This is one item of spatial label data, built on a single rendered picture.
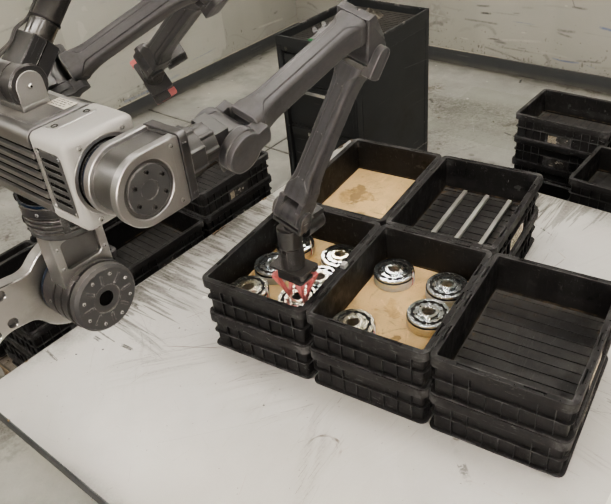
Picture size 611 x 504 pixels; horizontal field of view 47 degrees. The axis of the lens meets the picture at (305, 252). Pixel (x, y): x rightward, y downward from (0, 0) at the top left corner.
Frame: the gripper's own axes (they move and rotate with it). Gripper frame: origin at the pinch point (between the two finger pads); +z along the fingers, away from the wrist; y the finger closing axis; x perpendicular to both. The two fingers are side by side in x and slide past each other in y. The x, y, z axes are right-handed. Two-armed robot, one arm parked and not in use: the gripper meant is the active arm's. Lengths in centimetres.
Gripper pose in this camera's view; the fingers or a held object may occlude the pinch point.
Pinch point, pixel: (297, 294)
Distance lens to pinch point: 170.5
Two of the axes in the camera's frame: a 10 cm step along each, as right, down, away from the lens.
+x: -6.2, 5.0, -6.1
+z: 1.0, 8.2, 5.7
